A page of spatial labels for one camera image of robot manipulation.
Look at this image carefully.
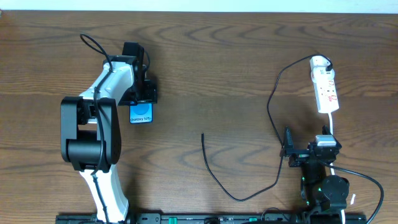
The blue screen Samsung smartphone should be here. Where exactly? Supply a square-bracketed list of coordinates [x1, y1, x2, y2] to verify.
[129, 103, 153, 124]

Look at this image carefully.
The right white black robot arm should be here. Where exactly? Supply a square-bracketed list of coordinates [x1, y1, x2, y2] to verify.
[280, 126, 349, 223]

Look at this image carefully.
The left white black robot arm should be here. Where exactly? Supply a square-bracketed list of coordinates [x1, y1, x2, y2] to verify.
[55, 42, 157, 223]

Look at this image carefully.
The white power strip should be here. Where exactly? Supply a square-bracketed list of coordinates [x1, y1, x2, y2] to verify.
[311, 67, 340, 114]

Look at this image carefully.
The white power strip cord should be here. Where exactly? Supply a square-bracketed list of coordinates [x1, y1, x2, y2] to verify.
[327, 112, 347, 224]

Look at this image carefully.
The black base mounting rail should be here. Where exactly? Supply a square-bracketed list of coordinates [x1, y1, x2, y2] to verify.
[55, 212, 367, 224]

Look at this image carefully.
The white USB wall charger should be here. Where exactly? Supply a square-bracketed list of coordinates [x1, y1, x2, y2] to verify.
[310, 55, 333, 72]

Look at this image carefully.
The black USB charging cable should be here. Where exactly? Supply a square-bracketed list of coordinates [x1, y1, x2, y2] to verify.
[201, 54, 334, 202]

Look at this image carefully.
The right black camera cable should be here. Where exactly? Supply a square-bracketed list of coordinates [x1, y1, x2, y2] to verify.
[313, 152, 385, 224]

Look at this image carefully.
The black camera cable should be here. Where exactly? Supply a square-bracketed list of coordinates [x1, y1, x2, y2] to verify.
[313, 152, 385, 224]
[78, 32, 151, 224]

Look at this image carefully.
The left black camera cable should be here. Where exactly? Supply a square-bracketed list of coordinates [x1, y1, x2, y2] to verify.
[78, 32, 151, 224]

